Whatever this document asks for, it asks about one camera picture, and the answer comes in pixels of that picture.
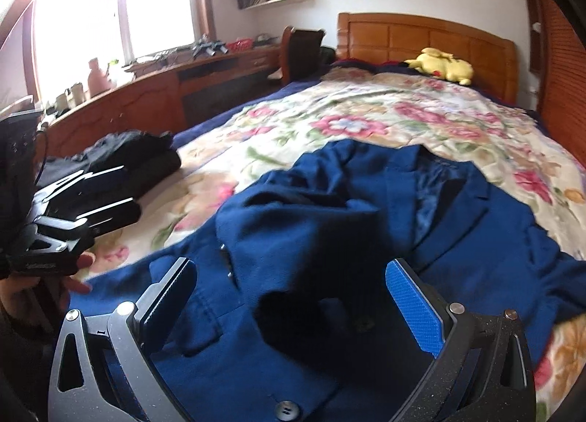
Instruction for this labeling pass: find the wooden desk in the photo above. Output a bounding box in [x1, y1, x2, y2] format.
[43, 44, 285, 159]

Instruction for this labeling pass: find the navy blue bed sheet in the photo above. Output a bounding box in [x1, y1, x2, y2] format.
[171, 62, 330, 148]

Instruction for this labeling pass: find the wooden bed headboard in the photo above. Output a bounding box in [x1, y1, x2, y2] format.
[336, 12, 518, 107]

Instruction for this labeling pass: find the black folded garment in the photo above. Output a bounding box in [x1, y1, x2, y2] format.
[39, 147, 183, 203]

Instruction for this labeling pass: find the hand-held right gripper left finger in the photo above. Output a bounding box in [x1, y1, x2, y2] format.
[48, 257, 197, 422]

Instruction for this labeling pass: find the person's left hand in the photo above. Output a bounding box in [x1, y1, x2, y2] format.
[0, 252, 97, 326]

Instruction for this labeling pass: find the blue jacket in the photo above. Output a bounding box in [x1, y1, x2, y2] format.
[82, 138, 586, 422]

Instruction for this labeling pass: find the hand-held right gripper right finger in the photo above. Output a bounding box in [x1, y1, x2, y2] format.
[385, 258, 536, 422]

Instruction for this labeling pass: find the dark pillow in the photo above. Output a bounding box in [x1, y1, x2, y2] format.
[330, 58, 413, 75]

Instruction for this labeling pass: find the pink bottle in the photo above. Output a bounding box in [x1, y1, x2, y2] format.
[87, 57, 111, 97]

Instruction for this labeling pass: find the wooden slatted wardrobe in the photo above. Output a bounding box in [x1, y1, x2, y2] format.
[517, 0, 586, 166]

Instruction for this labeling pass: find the dark grey folded garment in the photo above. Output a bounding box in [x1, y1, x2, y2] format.
[68, 129, 175, 166]

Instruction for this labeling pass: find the yellow plush toy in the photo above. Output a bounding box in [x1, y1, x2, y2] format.
[405, 47, 474, 86]

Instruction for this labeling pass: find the floral blanket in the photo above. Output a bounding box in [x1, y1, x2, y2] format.
[85, 69, 586, 422]

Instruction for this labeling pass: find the person's left forearm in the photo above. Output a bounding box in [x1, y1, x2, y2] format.
[0, 312, 58, 422]

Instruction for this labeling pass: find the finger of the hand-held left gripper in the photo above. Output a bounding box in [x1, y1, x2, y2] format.
[32, 166, 138, 216]
[68, 197, 142, 240]

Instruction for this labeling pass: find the black gadget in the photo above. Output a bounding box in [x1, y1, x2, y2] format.
[191, 38, 230, 59]

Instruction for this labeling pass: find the wooden chair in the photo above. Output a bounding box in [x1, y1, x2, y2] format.
[279, 26, 327, 86]

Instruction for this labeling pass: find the window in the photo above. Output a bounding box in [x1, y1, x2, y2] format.
[32, 0, 197, 102]

